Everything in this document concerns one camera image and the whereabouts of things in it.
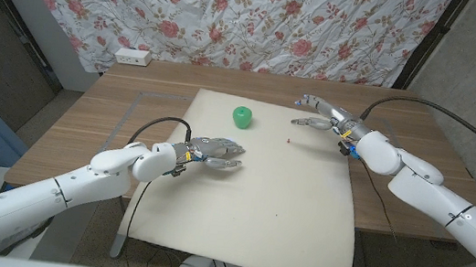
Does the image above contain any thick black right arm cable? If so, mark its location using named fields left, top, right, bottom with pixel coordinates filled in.
left=354, top=90, right=476, bottom=166

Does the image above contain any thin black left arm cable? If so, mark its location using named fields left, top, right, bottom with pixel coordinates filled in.
left=121, top=178, right=187, bottom=267

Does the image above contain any floral rose backdrop cloth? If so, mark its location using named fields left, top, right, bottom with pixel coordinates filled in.
left=0, top=0, right=455, bottom=119

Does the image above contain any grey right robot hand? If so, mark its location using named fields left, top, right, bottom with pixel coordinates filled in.
left=289, top=92, right=375, bottom=145

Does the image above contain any white power strip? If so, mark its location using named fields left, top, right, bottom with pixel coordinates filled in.
left=112, top=46, right=153, bottom=69

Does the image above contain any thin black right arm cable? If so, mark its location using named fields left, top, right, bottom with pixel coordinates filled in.
left=346, top=161, right=476, bottom=267

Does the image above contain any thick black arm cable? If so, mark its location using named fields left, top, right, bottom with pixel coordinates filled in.
left=127, top=112, right=196, bottom=154
left=354, top=90, right=476, bottom=166

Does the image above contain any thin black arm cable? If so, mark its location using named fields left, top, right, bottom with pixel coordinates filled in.
left=346, top=161, right=476, bottom=267
left=121, top=178, right=187, bottom=267

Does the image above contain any cream foam mat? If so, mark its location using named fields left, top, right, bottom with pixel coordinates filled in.
left=112, top=79, right=374, bottom=267

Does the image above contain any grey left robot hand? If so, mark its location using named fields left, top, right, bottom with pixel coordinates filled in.
left=178, top=133, right=248, bottom=174

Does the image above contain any grey table leg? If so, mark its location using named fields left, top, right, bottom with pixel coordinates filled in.
left=109, top=230, right=130, bottom=261

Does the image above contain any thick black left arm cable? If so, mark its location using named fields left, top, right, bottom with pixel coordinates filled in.
left=127, top=112, right=196, bottom=154

